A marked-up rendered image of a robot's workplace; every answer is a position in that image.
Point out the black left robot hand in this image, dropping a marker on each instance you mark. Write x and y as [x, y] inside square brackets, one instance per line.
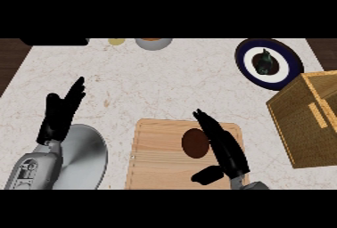
[56, 118]

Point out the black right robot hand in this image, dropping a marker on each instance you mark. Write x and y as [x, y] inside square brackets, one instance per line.
[226, 148]

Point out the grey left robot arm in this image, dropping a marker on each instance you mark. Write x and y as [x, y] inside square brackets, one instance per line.
[34, 169]

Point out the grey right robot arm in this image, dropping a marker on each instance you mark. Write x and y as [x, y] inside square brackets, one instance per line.
[245, 184]

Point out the brown cupcake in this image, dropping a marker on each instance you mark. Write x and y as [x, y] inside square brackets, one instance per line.
[193, 143]

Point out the wooden cutting board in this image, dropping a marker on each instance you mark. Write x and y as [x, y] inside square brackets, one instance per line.
[170, 154]

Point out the wicker basket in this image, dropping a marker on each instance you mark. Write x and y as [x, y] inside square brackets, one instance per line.
[306, 121]

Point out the grey round plate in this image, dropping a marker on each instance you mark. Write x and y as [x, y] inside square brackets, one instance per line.
[85, 160]

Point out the black appliance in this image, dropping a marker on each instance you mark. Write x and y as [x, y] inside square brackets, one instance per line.
[54, 41]

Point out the blue and white plate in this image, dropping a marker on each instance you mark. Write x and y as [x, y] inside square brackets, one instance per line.
[246, 71]

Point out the small yellow round object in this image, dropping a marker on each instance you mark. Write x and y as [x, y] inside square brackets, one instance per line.
[115, 41]

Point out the dark green pepper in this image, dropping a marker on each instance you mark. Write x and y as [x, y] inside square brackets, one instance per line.
[264, 63]

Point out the grey bowl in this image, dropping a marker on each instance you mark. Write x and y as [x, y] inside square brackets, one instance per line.
[152, 44]

